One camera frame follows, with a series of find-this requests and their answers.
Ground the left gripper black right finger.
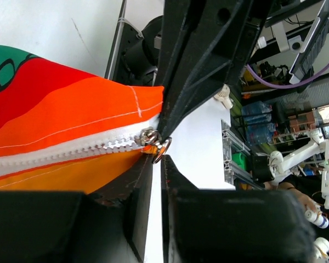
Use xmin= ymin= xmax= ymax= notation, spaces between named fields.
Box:
xmin=161 ymin=155 xmax=315 ymax=262

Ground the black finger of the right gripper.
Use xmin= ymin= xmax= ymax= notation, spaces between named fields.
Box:
xmin=156 ymin=1 xmax=274 ymax=137

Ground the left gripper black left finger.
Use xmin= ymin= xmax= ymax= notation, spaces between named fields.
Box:
xmin=0 ymin=153 xmax=152 ymax=262

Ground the colourful rainbow children's jacket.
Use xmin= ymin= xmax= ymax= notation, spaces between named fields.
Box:
xmin=0 ymin=45 xmax=171 ymax=193

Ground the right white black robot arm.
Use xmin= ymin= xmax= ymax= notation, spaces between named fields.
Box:
xmin=121 ymin=1 xmax=274 ymax=139

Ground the white handheld device background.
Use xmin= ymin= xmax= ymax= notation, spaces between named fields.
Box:
xmin=214 ymin=84 xmax=233 ymax=110

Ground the green plastic block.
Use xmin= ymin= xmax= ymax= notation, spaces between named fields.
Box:
xmin=232 ymin=153 xmax=247 ymax=170

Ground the pack of water bottles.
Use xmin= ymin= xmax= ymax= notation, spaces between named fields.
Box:
xmin=241 ymin=101 xmax=276 ymax=145

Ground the grey keyboard background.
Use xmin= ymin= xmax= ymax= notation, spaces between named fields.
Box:
xmin=289 ymin=0 xmax=329 ymax=85

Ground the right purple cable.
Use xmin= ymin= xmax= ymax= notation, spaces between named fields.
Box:
xmin=246 ymin=48 xmax=329 ymax=90

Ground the aluminium frame rail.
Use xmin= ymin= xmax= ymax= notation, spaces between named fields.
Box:
xmin=104 ymin=0 xmax=127 ymax=80

